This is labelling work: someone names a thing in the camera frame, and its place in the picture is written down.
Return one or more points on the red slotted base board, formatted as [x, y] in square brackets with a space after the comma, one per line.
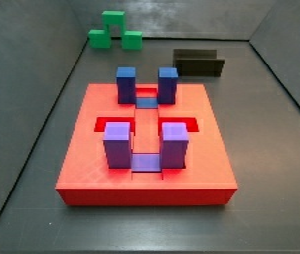
[90, 183]

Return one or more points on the purple U-shaped block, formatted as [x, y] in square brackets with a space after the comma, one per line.
[169, 158]

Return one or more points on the dark blue U-shaped block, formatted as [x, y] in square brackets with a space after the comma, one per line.
[164, 92]

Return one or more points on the green arch block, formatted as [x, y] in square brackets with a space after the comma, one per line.
[114, 26]

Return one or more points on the black angled bracket holder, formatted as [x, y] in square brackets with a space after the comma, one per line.
[197, 62]

